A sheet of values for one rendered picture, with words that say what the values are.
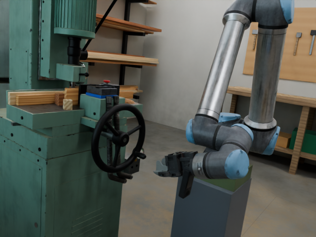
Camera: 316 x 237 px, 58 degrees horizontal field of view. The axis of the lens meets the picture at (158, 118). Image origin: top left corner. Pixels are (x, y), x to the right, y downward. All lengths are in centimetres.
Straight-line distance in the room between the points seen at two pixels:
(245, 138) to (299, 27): 328
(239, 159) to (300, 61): 330
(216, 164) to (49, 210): 73
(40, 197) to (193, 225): 78
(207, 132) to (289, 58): 323
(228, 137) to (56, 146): 67
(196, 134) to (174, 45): 393
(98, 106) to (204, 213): 78
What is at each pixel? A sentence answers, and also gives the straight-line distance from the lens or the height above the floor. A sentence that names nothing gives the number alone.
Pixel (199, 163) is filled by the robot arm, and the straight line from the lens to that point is 97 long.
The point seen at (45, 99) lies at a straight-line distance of 132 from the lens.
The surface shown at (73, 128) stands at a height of 82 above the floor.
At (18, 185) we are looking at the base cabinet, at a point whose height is 52.
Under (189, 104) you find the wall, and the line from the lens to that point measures 473.
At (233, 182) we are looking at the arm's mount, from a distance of 146.
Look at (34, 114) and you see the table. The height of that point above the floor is 90.
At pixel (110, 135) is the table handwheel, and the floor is 82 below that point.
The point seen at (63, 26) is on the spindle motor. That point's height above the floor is 123.
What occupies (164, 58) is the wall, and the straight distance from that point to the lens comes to 499.
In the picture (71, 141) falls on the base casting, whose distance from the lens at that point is 124.
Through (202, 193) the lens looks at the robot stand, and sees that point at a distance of 151.
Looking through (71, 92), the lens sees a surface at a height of 96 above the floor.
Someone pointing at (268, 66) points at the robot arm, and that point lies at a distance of 130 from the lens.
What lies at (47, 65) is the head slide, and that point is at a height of 106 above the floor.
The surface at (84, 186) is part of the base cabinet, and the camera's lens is 137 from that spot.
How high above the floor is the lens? 115
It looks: 12 degrees down
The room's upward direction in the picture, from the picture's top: 6 degrees clockwise
